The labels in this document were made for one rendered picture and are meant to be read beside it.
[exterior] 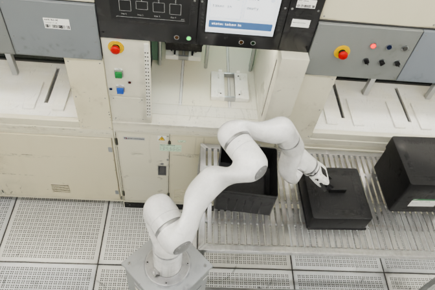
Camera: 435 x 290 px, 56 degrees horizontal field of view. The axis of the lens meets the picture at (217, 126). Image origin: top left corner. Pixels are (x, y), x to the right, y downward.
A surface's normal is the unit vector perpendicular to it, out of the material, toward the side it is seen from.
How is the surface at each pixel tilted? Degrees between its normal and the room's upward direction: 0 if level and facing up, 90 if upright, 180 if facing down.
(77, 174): 90
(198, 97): 0
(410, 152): 0
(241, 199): 90
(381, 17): 90
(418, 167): 0
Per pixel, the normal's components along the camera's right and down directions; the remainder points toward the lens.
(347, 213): 0.10, -0.65
